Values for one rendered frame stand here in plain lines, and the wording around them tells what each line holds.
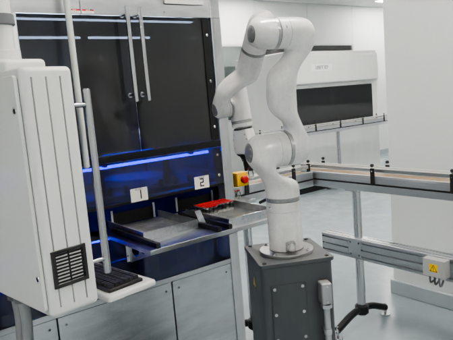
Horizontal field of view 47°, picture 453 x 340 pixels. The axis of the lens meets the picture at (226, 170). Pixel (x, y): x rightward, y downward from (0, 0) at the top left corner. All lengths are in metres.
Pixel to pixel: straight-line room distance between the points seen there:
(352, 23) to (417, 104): 7.29
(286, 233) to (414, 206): 1.85
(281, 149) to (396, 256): 1.38
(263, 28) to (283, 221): 0.64
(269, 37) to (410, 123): 1.95
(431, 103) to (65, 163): 2.36
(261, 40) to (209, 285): 1.40
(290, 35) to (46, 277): 1.05
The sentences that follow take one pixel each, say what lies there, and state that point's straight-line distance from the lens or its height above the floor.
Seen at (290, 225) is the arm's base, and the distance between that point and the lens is 1.81.
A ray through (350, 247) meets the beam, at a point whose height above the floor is 0.49.
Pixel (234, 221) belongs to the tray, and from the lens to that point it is 2.20.
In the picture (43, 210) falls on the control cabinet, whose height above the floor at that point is 1.13.
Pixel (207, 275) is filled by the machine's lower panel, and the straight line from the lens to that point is 2.64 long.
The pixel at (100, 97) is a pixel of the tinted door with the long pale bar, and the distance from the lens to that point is 2.29.
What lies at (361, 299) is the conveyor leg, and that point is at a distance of 3.25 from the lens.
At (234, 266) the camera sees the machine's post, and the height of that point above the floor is 0.55.
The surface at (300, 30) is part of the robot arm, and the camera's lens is 1.73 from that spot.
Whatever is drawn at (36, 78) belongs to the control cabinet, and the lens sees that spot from 1.61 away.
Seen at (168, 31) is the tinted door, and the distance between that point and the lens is 2.48.
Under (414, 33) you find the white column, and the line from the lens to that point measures 3.46.
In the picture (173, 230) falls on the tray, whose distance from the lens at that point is 2.17.
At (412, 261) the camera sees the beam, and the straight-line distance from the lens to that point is 2.94.
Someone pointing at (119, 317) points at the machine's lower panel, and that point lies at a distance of 2.45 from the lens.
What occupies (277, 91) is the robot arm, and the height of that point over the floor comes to 1.42.
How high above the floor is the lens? 1.42
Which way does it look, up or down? 8 degrees down
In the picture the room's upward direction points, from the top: 5 degrees counter-clockwise
